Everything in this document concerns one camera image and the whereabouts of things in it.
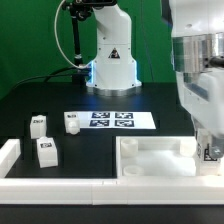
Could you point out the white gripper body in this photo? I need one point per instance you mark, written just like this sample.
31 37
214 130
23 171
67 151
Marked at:
204 100

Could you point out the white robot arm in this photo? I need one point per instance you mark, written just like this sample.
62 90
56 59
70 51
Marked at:
195 46

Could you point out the white square tabletop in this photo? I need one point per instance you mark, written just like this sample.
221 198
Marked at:
155 156

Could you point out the black camera stand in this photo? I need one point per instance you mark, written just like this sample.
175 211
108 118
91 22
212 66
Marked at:
78 12

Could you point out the paper sheet with tags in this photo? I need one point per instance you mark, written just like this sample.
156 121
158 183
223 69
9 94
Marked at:
111 119

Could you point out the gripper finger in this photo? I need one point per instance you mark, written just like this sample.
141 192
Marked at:
216 147

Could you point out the white U-shaped fence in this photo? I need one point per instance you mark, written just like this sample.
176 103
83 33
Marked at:
126 190

